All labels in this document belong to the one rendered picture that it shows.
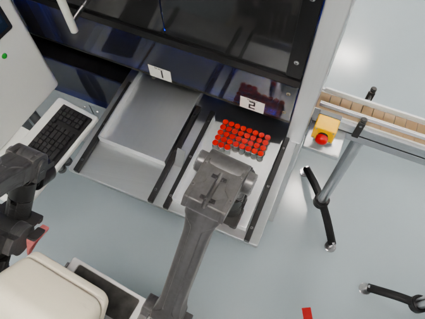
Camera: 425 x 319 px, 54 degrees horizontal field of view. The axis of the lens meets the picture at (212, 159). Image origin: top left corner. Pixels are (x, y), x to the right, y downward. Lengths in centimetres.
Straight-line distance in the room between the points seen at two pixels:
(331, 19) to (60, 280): 82
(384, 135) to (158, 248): 130
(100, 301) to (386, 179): 195
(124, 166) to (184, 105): 32
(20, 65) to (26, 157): 69
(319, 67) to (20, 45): 100
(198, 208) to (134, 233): 166
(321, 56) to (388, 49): 198
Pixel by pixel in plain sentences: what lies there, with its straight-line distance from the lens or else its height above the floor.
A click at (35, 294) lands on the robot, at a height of 137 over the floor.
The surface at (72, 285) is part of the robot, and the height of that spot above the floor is 133.
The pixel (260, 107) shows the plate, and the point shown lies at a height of 102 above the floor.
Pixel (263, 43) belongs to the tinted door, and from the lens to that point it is 118.
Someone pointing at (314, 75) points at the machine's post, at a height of 126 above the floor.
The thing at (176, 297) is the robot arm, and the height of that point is 137.
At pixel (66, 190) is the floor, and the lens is 251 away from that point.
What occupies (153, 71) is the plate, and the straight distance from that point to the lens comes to 150.
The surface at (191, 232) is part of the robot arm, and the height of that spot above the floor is 150.
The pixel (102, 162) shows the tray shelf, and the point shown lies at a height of 88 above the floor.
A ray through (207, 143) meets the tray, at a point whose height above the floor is 88.
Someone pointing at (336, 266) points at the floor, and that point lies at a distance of 231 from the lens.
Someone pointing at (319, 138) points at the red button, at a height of 101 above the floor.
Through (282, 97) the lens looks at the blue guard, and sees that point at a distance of 131.
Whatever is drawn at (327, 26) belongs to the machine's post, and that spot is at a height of 144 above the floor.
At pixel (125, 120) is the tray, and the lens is 157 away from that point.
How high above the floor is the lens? 218
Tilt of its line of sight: 64 degrees down
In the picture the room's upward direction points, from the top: 2 degrees counter-clockwise
